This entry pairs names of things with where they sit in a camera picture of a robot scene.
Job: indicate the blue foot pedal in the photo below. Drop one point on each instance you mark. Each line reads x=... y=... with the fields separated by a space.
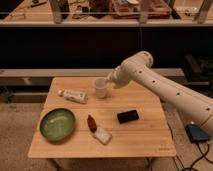
x=196 y=134

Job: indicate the wooden table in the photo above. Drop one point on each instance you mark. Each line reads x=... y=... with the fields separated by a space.
x=129 y=122

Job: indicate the green ceramic bowl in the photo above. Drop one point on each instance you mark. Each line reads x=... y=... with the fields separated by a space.
x=57 y=124

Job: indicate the red tray on shelf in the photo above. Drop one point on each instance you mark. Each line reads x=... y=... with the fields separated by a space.
x=158 y=9

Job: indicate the white tube bottle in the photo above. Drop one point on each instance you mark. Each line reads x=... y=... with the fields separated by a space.
x=74 y=95

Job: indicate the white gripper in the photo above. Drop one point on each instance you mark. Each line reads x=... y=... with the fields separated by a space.
x=113 y=77

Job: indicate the black rectangular block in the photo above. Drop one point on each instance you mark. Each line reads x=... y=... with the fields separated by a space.
x=127 y=116

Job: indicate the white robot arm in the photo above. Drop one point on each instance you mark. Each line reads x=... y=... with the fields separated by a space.
x=138 y=68

